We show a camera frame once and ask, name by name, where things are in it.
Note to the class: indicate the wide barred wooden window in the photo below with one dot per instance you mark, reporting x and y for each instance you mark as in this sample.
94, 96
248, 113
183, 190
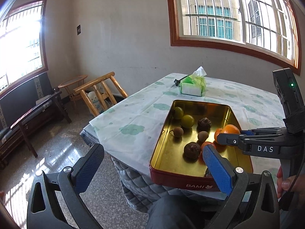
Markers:
214, 12

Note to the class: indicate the dark wrinkled passion fruit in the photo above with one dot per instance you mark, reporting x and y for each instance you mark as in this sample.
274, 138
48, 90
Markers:
204, 124
191, 150
209, 173

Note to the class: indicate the white cloud print tablecloth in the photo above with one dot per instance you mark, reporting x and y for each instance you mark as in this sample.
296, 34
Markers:
133, 114

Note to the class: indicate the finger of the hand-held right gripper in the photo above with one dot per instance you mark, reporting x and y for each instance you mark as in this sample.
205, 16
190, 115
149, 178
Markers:
246, 132
228, 139

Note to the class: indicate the green tissue pack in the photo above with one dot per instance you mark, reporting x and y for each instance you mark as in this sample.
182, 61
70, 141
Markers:
193, 87

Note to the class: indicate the dark wooden bench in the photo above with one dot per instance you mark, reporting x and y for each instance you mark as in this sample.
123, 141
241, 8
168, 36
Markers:
43, 105

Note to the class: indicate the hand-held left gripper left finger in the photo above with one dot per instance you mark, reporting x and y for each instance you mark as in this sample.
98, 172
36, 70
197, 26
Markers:
89, 165

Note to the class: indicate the green round fruit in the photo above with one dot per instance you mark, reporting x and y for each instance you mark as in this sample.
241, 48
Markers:
178, 112
188, 121

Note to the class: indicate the person's grey trouser leg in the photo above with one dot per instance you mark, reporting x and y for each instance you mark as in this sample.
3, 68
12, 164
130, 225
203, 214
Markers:
171, 212

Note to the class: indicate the orange mandarin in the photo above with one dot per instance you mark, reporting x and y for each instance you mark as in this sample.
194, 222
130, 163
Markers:
228, 129

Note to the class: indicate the red tin box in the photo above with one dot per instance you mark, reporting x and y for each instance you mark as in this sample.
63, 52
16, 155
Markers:
171, 181

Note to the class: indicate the brown longan with stem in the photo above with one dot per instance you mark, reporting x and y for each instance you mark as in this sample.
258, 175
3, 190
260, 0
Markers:
178, 132

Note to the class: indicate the black power plug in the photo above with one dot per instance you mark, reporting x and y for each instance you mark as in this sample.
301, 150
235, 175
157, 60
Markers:
176, 82

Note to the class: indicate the round rattan side table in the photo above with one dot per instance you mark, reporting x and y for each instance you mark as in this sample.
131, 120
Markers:
72, 80

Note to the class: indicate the light wooden chair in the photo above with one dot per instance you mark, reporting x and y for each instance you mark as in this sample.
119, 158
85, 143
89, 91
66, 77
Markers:
95, 82

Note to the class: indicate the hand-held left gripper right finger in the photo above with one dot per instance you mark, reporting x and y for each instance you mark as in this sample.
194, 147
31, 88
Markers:
216, 167

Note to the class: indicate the small black wall sign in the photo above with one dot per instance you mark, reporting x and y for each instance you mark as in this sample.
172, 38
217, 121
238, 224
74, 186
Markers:
78, 30

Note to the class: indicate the window with bright glare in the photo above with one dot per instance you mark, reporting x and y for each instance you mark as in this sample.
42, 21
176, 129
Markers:
21, 40

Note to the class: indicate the red tomato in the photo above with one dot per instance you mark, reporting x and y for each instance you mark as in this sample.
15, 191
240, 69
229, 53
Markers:
206, 143

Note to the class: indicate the person's right hand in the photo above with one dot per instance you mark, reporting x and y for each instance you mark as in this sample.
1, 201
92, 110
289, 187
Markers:
287, 184

